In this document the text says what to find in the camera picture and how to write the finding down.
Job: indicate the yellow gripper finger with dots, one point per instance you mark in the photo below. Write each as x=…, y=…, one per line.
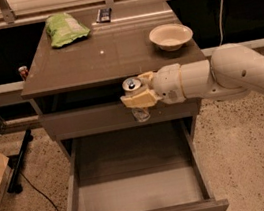
x=145, y=99
x=146, y=78

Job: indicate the grey upper drawer front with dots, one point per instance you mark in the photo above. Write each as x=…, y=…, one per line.
x=107, y=117

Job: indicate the white bowl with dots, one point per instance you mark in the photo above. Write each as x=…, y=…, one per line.
x=170, y=37

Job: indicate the red soda can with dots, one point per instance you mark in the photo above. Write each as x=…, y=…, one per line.
x=23, y=71

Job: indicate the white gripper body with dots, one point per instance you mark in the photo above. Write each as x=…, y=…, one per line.
x=168, y=84

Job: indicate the grey drawer cabinet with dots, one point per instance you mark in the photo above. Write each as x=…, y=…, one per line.
x=90, y=72

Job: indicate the green chip bag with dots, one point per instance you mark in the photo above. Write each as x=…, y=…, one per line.
x=64, y=29

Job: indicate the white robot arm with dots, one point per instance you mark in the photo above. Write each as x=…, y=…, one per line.
x=232, y=72

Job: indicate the black stand leg left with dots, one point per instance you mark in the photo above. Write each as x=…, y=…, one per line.
x=16, y=163

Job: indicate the silver redbull can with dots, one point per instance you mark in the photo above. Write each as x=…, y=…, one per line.
x=130, y=85

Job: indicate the open grey bottom drawer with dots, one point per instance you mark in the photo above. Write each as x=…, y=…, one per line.
x=146, y=168

